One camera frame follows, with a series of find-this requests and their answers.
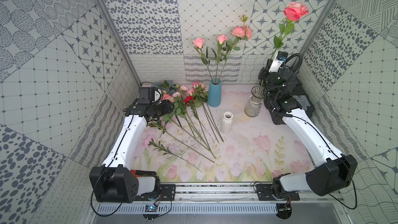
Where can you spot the black toolbox yellow latch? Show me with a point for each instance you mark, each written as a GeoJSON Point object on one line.
{"type": "Point", "coordinates": [303, 102]}

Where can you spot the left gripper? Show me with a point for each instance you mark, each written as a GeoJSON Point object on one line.
{"type": "Point", "coordinates": [168, 107]}

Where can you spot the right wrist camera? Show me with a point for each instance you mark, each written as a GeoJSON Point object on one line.
{"type": "Point", "coordinates": [278, 61]}

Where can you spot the white ribbed vase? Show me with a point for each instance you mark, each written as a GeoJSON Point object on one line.
{"type": "Point", "coordinates": [226, 122]}

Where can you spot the large pink rose stem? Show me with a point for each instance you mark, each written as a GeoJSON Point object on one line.
{"type": "Point", "coordinates": [293, 13]}

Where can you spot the aluminium rail frame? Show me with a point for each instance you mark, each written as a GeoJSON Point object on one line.
{"type": "Point", "coordinates": [222, 192]}

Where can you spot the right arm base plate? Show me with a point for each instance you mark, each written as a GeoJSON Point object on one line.
{"type": "Point", "coordinates": [264, 193]}

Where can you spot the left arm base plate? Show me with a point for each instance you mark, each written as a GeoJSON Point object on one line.
{"type": "Point", "coordinates": [164, 191]}

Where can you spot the pink peony flower stem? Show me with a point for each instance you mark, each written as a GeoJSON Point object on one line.
{"type": "Point", "coordinates": [239, 33]}

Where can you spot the clear glass vase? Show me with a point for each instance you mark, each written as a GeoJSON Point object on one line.
{"type": "Point", "coordinates": [253, 106]}

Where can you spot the pink carnation stem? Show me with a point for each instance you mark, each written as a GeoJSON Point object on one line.
{"type": "Point", "coordinates": [166, 151]}

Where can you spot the blue cylindrical vase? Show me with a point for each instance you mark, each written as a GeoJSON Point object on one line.
{"type": "Point", "coordinates": [214, 92]}

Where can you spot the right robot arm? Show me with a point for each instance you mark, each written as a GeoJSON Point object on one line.
{"type": "Point", "coordinates": [333, 169]}

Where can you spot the red pipe wrench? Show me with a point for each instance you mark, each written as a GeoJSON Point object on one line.
{"type": "Point", "coordinates": [143, 173]}

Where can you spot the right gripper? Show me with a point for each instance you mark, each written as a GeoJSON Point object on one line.
{"type": "Point", "coordinates": [263, 76]}

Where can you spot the bunch of artificial flowers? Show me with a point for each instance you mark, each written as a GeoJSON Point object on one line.
{"type": "Point", "coordinates": [191, 114]}

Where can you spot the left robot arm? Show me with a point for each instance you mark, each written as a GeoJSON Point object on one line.
{"type": "Point", "coordinates": [115, 181]}

